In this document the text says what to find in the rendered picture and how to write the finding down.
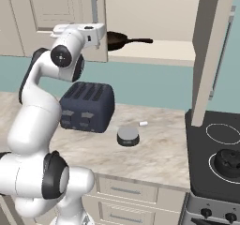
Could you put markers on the black round pot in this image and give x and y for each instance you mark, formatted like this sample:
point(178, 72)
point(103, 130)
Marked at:
point(228, 163)

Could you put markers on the black stove knob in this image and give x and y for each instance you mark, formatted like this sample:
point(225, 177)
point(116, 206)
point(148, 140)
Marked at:
point(231, 217)
point(206, 212)

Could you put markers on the beige open cabinet door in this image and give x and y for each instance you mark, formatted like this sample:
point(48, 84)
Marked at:
point(209, 47)

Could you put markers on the black stove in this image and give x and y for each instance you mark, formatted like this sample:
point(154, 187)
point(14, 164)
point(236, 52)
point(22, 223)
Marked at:
point(203, 160)

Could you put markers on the small white cylinder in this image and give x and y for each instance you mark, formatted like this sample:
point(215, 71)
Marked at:
point(143, 123)

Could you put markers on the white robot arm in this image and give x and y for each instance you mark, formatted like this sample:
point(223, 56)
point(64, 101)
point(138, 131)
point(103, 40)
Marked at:
point(34, 122)

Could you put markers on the black frying pan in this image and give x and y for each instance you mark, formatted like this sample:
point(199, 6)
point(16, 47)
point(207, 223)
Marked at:
point(116, 40)

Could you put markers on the beige drawer front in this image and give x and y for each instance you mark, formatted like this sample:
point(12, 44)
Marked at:
point(146, 189)
point(103, 211)

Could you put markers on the beige wall cabinet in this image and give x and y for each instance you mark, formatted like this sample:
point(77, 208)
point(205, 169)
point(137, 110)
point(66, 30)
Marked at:
point(156, 16)

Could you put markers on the beige closed cabinet door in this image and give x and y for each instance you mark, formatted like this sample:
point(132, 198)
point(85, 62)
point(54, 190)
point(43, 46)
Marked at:
point(53, 7)

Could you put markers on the dark blue toaster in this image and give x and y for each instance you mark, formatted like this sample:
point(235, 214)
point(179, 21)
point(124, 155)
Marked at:
point(89, 107)

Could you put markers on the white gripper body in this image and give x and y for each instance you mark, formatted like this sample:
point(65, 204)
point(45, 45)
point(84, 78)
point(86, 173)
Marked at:
point(78, 27)

